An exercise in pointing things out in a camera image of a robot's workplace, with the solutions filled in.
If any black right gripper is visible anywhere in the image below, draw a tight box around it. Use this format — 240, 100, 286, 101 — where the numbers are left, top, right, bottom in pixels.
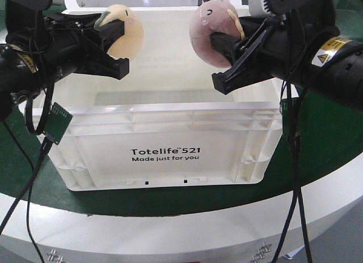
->
210, 13, 339, 95

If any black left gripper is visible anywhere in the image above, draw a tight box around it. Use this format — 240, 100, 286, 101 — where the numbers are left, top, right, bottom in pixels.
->
5, 13, 129, 82

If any yellow round plush toy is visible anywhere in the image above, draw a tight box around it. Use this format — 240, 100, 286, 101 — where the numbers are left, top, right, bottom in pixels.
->
94, 5, 144, 60

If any pink round plush toy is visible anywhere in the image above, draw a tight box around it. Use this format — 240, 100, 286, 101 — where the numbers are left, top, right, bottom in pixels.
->
189, 0, 245, 68

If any white plastic tote box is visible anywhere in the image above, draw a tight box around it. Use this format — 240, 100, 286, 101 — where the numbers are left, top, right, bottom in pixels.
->
18, 5, 300, 192

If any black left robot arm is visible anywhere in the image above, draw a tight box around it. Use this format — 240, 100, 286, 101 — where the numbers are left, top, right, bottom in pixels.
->
1, 0, 129, 120

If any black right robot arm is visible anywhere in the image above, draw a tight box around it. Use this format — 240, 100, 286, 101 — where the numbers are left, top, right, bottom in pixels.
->
210, 0, 362, 111

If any green right circuit board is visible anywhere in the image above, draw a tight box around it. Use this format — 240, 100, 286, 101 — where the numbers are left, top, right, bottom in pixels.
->
280, 97, 298, 113

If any green circuit board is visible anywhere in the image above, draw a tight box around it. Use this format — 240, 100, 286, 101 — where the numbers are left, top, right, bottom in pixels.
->
43, 102, 73, 145
280, 97, 298, 113

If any green left circuit board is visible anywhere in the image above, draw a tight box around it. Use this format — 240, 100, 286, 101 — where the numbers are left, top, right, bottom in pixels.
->
43, 102, 73, 145

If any white outer table rim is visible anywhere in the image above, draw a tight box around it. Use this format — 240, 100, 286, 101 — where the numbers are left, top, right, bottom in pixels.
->
1, 153, 362, 262

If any black right cable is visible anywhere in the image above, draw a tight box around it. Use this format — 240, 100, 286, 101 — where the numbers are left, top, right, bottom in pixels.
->
272, 16, 313, 263

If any black cable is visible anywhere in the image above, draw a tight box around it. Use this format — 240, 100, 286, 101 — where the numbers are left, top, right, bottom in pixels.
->
272, 16, 313, 263
0, 16, 57, 263

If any black left cable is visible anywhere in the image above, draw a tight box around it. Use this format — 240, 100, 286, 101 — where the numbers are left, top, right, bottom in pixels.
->
0, 16, 57, 263

